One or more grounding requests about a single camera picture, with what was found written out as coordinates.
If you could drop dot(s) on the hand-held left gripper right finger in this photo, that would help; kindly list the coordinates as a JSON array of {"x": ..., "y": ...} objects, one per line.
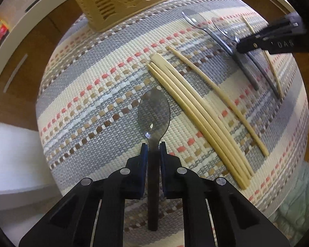
[{"x": 163, "y": 164}]

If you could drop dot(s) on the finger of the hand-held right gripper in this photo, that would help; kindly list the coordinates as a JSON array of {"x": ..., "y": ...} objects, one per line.
[
  {"x": 280, "y": 45},
  {"x": 285, "y": 25}
]

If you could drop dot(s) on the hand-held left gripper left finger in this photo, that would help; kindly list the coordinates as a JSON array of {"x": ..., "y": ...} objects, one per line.
[{"x": 144, "y": 164}]

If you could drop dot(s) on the beige chopstick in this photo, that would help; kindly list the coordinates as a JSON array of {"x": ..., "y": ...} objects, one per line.
[
  {"x": 201, "y": 108},
  {"x": 221, "y": 93},
  {"x": 195, "y": 108},
  {"x": 188, "y": 108},
  {"x": 273, "y": 73},
  {"x": 182, "y": 108}
]

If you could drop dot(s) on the grey plastic spoon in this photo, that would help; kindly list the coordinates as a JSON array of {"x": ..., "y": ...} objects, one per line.
[
  {"x": 193, "y": 18},
  {"x": 222, "y": 29},
  {"x": 153, "y": 113}
]

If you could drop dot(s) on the tan plastic cutlery basket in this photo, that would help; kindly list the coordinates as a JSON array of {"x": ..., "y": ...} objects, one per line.
[{"x": 105, "y": 5}]

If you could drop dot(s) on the striped woven table mat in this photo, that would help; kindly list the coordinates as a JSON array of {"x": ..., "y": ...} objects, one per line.
[{"x": 92, "y": 95}]

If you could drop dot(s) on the white round stool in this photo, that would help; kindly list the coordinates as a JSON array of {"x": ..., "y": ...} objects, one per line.
[{"x": 15, "y": 164}]

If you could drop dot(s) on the pale green quilted cloth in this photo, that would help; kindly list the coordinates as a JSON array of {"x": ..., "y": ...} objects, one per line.
[{"x": 298, "y": 198}]

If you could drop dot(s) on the dark sauce bottle red cap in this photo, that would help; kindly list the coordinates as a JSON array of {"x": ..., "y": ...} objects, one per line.
[{"x": 1, "y": 29}]

